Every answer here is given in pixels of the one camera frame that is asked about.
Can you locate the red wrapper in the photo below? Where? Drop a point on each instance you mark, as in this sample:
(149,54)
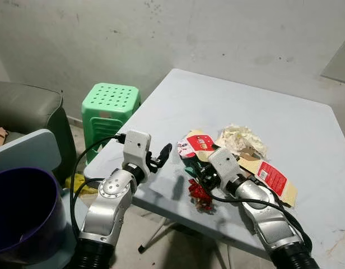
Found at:
(201,199)

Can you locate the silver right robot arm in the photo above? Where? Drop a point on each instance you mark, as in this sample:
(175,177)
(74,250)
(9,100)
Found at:
(262,213)

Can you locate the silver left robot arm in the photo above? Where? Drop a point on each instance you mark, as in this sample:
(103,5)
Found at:
(108,207)

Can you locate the purple rubbish bin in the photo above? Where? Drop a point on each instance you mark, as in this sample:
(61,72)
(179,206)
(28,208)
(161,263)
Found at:
(27,218)

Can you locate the white crumpled tissue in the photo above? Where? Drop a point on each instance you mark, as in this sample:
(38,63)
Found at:
(242,140)

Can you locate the brown packet with red label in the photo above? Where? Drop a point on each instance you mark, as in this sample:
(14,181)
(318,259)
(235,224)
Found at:
(273,179)

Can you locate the green plastic stool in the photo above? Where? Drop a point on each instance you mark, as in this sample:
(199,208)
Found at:
(108,106)

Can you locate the grey folding table leg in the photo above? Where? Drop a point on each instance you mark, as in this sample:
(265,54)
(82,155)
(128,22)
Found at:
(155,237)

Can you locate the yellow crumpled scrap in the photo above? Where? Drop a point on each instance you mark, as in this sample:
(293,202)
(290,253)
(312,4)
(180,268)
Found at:
(77,182)

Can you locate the light blue small chair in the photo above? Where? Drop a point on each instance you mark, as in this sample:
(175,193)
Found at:
(27,151)

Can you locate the grey-green leather sofa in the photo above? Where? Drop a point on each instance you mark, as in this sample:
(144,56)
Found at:
(27,106)

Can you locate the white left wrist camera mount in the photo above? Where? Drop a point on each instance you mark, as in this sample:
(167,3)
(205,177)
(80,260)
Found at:
(136,147)

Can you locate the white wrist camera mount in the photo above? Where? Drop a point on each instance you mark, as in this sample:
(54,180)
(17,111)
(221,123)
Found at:
(136,147)
(224,163)

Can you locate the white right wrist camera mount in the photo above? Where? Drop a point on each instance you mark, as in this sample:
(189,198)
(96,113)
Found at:
(224,163)

